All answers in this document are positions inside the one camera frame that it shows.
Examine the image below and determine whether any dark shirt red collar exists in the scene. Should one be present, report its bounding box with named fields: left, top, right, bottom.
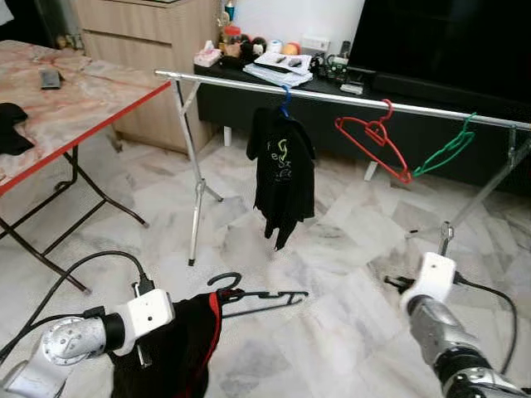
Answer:
left=107, top=289, right=226, bottom=398

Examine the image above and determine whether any red clothes hanger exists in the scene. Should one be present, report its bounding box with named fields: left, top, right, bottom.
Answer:
left=334, top=99, right=414, bottom=186

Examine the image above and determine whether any green clothes hanger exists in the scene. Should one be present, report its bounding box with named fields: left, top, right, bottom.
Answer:
left=412, top=111, right=479, bottom=178

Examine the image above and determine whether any blue clothes hanger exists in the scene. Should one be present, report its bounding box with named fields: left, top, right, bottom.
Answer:
left=279, top=82, right=294, bottom=118

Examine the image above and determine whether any black shirt green print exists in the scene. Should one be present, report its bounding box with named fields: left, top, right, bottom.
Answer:
left=246, top=105, right=319, bottom=252

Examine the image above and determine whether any black soundbar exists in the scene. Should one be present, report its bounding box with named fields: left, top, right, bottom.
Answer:
left=373, top=72, right=531, bottom=109

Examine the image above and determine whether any black television console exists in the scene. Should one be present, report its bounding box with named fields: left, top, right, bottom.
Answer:
left=194, top=61, right=531, bottom=197

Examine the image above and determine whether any stack of white papers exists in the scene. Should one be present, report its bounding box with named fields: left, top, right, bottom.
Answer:
left=242, top=51, right=315, bottom=89

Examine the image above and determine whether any black flat television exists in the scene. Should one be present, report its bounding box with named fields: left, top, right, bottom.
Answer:
left=348, top=0, right=531, bottom=105

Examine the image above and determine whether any silver metal clothes rack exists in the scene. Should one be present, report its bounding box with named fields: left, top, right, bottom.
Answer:
left=154, top=70, right=531, bottom=268

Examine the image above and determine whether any white socket panel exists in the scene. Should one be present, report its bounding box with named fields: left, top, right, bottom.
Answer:
left=300, top=35, right=332, bottom=53

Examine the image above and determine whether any red lidded snack jar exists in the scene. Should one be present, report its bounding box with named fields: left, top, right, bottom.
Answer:
left=222, top=26, right=244, bottom=58

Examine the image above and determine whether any pink white tissue box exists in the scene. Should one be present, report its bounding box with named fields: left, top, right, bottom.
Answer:
left=192, top=45, right=224, bottom=68

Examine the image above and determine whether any light wooden cabinet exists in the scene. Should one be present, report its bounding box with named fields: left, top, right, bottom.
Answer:
left=70, top=0, right=224, bottom=155

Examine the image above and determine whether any marble table red edge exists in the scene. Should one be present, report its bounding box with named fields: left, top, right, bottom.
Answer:
left=0, top=39, right=172, bottom=296

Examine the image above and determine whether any grey phone stand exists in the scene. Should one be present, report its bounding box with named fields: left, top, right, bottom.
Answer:
left=38, top=68, right=65, bottom=91

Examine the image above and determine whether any black cloth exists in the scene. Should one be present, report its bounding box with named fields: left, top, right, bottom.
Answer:
left=0, top=102, right=37, bottom=157

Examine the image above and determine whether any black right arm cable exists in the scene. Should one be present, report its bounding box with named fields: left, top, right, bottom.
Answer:
left=452, top=277, right=518, bottom=375

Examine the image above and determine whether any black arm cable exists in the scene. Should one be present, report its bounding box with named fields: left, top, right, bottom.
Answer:
left=452, top=277, right=518, bottom=375
left=0, top=250, right=157, bottom=370

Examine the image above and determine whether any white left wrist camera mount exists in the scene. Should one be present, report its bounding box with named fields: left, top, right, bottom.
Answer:
left=105, top=288, right=176, bottom=358

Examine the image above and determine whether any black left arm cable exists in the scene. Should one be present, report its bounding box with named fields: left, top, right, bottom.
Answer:
left=0, top=250, right=157, bottom=370

